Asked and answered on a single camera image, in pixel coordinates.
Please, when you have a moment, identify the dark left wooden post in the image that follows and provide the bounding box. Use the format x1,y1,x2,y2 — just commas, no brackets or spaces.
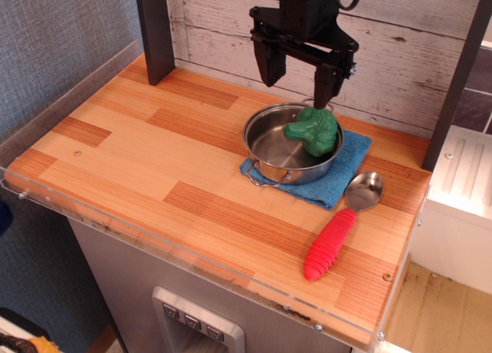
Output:
136,0,175,85

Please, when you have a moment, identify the green plastic broccoli toy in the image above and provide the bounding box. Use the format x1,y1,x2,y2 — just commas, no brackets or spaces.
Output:
284,106,337,157

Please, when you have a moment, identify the yellow object bottom left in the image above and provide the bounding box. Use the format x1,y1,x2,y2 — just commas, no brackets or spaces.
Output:
28,336,61,353

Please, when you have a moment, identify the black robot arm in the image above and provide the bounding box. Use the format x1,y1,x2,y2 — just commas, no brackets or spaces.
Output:
249,0,360,109

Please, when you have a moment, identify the red handled metal spoon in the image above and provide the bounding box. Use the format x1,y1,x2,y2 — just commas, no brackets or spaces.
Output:
304,172,383,281

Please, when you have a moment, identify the stainless steel pot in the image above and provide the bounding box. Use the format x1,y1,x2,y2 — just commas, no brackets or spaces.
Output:
243,101,344,187

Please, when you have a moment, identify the blue folded cloth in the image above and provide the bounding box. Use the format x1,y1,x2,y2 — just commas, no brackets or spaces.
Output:
239,128,373,211

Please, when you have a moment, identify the dark right wooden post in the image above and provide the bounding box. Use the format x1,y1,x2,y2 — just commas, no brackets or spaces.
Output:
421,0,491,172

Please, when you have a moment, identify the dark wooden post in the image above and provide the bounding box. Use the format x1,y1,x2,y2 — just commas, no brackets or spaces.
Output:
136,0,175,85
421,0,491,172

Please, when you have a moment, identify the grey toy fridge cabinet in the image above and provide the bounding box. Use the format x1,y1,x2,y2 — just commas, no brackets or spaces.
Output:
69,220,353,352

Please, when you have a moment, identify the clear acrylic edge guard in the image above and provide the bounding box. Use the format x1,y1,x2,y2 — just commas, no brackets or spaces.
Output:
5,158,430,351

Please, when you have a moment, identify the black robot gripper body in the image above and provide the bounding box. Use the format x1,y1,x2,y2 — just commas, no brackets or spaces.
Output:
249,0,359,78

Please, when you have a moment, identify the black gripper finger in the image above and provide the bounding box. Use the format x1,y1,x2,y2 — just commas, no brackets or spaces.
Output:
314,63,344,109
253,38,286,87

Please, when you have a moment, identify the silver dispenser panel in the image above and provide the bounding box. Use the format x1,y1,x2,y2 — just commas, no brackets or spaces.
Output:
151,286,246,352

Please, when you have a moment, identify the white toy sink unit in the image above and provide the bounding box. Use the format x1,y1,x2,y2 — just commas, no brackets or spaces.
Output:
410,126,491,293

